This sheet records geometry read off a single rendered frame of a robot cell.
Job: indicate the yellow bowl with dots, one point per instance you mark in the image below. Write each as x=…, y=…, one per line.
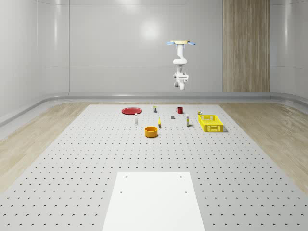
x=151, y=133

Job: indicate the small white bottle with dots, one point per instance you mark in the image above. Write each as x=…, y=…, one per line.
x=136, y=120

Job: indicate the banana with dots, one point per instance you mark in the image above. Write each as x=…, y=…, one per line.
x=159, y=122

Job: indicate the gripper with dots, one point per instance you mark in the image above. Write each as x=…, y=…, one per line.
x=183, y=77

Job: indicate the red plate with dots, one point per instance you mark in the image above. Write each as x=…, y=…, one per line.
x=132, y=111

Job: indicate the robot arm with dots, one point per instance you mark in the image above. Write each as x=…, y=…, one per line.
x=179, y=61

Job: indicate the white and yellow carton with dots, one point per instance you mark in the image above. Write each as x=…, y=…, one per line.
x=187, y=120

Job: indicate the yellow basket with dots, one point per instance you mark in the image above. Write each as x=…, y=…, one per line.
x=211, y=127

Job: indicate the white board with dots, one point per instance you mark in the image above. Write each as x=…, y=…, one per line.
x=154, y=202

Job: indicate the red mug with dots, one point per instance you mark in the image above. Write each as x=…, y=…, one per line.
x=179, y=110

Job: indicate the flat-sided can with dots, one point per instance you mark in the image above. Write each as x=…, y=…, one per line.
x=155, y=110

